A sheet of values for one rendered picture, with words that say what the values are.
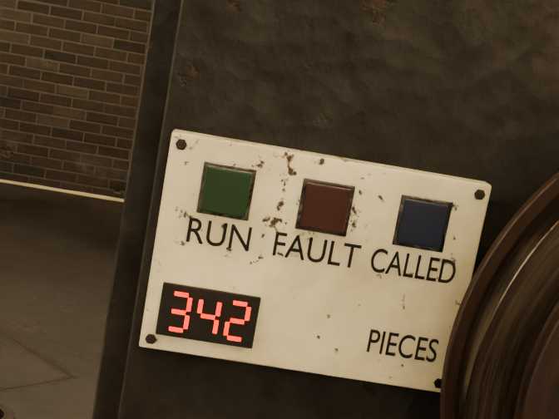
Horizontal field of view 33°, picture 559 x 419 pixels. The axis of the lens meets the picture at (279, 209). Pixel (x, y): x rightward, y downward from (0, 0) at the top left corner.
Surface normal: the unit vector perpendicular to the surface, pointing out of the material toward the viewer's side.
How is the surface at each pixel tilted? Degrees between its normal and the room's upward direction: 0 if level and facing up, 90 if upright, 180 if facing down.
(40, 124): 90
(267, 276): 90
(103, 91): 90
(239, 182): 90
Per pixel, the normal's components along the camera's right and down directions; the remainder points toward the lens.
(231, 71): 0.04, 0.18
